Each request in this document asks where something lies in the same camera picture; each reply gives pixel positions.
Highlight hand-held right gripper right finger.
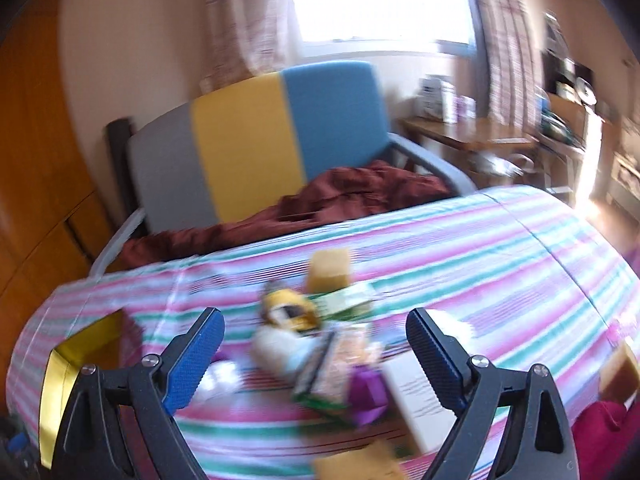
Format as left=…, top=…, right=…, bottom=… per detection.
left=406, top=307, right=580, bottom=480

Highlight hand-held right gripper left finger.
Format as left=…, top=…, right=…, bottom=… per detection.
left=50, top=306, right=226, bottom=480

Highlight clear plastic bag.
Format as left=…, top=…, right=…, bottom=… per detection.
left=429, top=309, right=477, bottom=342

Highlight white paper box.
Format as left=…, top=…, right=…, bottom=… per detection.
left=382, top=357, right=451, bottom=456

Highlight purple snack packet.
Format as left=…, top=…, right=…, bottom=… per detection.
left=347, top=365, right=392, bottom=428

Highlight white sock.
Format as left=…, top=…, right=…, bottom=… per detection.
left=250, top=327, right=321, bottom=376

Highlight yellow label rice cracker packet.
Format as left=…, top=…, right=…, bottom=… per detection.
left=322, top=325, right=386, bottom=413

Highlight green white carton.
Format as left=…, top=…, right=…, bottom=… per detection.
left=315, top=282, right=378, bottom=321

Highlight yellow sock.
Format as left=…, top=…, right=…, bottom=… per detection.
left=259, top=280, right=321, bottom=333

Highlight gold purple box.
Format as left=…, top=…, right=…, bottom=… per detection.
left=40, top=307, right=143, bottom=471

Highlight dark striped rice cracker packet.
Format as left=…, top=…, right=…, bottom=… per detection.
left=292, top=332, right=341, bottom=403

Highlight white plastic wrap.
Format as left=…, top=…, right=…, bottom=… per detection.
left=202, top=359, right=242, bottom=402

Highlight pink green striped cloth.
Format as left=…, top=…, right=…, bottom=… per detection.
left=10, top=185, right=640, bottom=480

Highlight tan sponge block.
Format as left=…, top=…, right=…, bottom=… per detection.
left=599, top=337, right=638, bottom=403

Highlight person's red clothing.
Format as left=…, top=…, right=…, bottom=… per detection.
left=571, top=400, right=640, bottom=480

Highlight dark red blanket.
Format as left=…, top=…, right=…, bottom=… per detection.
left=120, top=160, right=451, bottom=271

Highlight grey yellow blue sofa chair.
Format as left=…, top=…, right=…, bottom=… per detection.
left=90, top=60, right=478, bottom=276

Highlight wooden desk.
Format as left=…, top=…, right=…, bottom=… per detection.
left=400, top=116, right=543, bottom=196

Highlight wooden wardrobe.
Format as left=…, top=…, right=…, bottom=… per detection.
left=0, top=0, right=126, bottom=376

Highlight white blue box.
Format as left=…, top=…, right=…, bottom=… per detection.
left=419, top=74, right=458, bottom=123

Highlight cluttered wooden shelf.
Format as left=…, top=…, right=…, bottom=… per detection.
left=537, top=7, right=618, bottom=201

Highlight floral curtain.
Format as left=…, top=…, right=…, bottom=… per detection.
left=465, top=0, right=543, bottom=128
left=200, top=0, right=303, bottom=93

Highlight bright window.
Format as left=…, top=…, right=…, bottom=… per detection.
left=277, top=0, right=478, bottom=46

